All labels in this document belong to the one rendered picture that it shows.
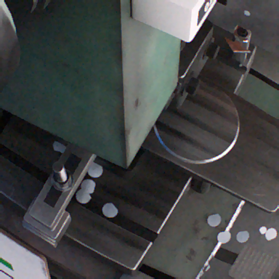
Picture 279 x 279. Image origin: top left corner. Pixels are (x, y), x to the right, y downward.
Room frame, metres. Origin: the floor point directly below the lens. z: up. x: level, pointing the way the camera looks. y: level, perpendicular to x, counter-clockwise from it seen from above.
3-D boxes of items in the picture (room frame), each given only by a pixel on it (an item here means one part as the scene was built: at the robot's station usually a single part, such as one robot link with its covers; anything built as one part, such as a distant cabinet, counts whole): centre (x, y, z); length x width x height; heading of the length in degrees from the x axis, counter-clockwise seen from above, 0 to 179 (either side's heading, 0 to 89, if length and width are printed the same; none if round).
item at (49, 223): (0.29, 0.11, 0.76); 0.17 x 0.06 x 0.10; 151
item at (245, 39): (0.53, -0.17, 0.75); 0.03 x 0.03 x 0.10; 61
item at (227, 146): (0.35, -0.12, 0.72); 0.25 x 0.14 x 0.14; 61
